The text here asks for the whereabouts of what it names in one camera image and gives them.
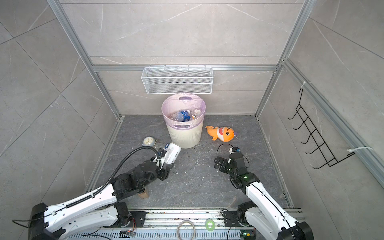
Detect white label wide bottle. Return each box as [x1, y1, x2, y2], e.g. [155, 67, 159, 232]
[164, 143, 182, 165]

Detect clear bottle blue label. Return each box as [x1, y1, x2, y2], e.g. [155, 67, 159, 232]
[169, 110, 192, 122]

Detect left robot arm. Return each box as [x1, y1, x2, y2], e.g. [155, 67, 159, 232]
[13, 143, 181, 240]

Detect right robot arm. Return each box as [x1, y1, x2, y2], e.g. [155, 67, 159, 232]
[215, 145, 314, 240]

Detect white ribbed trash bin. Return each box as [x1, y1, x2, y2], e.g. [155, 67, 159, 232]
[166, 121, 204, 149]

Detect pink bin liner bag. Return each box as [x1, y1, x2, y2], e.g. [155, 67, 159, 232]
[161, 93, 206, 131]

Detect brown jar black lid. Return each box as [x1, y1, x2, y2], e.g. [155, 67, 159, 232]
[138, 188, 150, 199]

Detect orange shark plush toy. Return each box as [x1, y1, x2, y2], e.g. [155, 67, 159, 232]
[206, 126, 238, 143]

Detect green tape roll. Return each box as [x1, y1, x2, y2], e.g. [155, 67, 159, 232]
[205, 219, 216, 232]

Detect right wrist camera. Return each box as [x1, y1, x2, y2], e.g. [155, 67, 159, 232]
[229, 147, 243, 159]

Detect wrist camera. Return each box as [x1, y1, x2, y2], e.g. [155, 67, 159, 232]
[229, 147, 243, 159]
[155, 149, 167, 171]

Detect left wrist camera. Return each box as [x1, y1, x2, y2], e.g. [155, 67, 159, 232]
[155, 149, 167, 171]

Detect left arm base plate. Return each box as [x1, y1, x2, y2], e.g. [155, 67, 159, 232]
[118, 211, 147, 229]

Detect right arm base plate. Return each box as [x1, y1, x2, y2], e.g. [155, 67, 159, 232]
[221, 209, 251, 227]

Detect grey cable ring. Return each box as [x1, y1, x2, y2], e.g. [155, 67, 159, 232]
[176, 219, 196, 240]

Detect black wall hook rack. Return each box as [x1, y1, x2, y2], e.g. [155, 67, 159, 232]
[288, 89, 355, 170]

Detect white wire mesh basket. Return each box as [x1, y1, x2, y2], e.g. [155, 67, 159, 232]
[141, 67, 214, 95]

